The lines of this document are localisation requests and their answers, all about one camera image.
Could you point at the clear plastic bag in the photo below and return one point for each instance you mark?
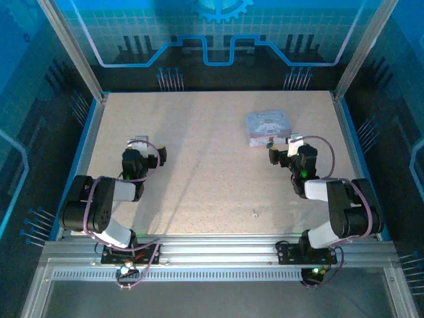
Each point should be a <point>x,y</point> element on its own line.
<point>266,124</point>

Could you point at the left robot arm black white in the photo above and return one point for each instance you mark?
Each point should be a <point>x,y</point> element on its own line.
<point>83,208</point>

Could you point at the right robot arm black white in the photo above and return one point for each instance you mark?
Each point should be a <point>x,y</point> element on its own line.
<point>357,212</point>

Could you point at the lit left connector board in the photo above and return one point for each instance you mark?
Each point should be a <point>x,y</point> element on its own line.
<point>124,270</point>

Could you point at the lit connector board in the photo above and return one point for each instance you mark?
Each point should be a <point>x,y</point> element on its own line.
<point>124,270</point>
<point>314,271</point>

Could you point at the lit right connector board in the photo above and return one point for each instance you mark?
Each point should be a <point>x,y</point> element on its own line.
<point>314,271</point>

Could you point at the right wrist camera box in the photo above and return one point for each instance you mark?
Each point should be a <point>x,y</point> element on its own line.
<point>294,144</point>

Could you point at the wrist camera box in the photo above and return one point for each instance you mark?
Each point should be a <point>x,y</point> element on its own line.
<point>140,142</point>
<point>294,144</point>

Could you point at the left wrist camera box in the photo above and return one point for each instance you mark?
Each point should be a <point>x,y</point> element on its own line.
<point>140,142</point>

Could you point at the aluminium side rail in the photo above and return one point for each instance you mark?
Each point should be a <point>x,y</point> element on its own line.
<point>352,149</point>
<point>87,149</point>

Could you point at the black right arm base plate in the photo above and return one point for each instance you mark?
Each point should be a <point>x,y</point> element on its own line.
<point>288,253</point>

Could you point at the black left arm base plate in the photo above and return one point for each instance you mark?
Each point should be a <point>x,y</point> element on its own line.
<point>109,256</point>

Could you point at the aluminium table edge rail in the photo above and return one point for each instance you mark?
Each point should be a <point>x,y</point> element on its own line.
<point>215,248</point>

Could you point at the aluminium frame post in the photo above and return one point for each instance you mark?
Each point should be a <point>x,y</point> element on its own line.
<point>71,49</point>
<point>362,49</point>

